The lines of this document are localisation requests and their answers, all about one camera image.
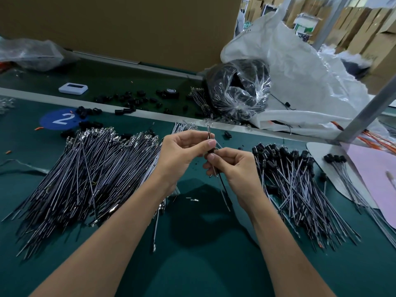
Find person's left hand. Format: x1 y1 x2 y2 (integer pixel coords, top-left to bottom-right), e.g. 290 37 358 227
148 130 219 197

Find person's right hand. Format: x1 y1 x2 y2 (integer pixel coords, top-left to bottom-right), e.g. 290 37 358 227
203 147 267 214

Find pile of wires with black caps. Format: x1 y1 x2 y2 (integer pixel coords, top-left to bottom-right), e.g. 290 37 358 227
252 143 361 250

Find black plastic caps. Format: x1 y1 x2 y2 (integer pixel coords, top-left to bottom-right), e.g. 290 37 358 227
61 88 204 140

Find pile of grey wires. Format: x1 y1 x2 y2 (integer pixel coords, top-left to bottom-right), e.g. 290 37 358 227
0 120 199 260

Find small bundle of capped wires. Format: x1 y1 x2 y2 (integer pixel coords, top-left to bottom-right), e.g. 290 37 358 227
323 153 396 248

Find person's right forearm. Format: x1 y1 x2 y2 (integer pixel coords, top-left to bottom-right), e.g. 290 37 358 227
246 198 338 297

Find person's left forearm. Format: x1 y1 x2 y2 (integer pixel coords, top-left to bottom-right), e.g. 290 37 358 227
31 182 174 297

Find clear bag with black contents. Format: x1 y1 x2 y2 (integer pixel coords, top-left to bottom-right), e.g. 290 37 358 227
206 59 272 121

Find blue round number sticker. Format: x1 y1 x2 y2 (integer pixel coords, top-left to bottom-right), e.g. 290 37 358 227
39 108 83 131

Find large white plastic sack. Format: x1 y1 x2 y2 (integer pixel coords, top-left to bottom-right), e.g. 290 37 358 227
221 9 396 140

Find small white timer device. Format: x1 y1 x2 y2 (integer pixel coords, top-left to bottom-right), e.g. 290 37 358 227
58 82 89 96

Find pink paper sheet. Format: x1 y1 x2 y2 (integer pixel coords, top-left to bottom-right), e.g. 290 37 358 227
343 143 396 229

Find brown cardboard panel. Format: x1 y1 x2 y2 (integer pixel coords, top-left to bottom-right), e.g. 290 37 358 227
0 0 242 73

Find clear plastic strip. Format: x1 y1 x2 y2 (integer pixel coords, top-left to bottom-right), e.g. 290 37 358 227
0 159 49 175

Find crumpled clear plastic bag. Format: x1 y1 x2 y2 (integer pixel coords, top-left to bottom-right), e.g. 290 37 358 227
0 38 78 72

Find stack of cardboard boxes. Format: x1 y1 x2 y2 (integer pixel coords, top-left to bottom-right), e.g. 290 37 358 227
343 0 396 90

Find bundle of orange wires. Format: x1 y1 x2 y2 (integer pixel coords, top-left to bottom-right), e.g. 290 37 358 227
333 120 396 153

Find grey metal frame post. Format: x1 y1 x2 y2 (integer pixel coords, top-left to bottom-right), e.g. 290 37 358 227
312 0 350 50
337 77 396 144

